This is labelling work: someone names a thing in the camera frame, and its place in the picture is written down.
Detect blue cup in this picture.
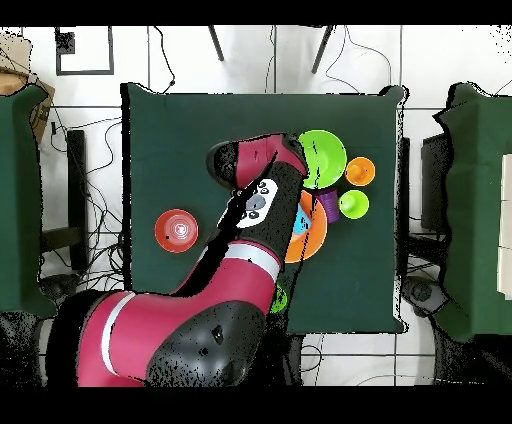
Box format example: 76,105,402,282
292,203,314,236

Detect large orange bowl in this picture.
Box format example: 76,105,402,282
284,189,329,264

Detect purple cup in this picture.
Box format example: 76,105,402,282
317,188,342,224

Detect red bowl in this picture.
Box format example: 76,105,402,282
154,208,200,254

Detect large green bowl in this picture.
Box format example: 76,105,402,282
297,129,348,190

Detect lime green cup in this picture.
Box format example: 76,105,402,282
338,189,371,220

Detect dark green tablecloth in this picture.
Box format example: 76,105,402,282
120,82,409,336

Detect orange cup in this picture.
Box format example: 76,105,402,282
344,156,377,188

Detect black floor stand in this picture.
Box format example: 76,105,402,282
397,137,445,277
39,129,90,273

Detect dark tripod leg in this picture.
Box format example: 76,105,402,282
311,25,336,76
207,25,226,62

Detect black box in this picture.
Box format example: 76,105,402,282
419,133,451,233

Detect grey black device base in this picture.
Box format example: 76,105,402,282
400,275,448,319
39,273,83,301

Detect green cloth side table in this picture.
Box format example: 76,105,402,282
432,82,512,343
0,85,59,319

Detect cardboard box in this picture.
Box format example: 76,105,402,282
0,67,56,145

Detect tangle of floor cables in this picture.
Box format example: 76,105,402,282
39,115,133,293

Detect thin black cable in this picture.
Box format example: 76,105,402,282
324,25,393,96
152,25,177,95

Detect black square frame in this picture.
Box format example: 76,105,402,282
54,25,115,76

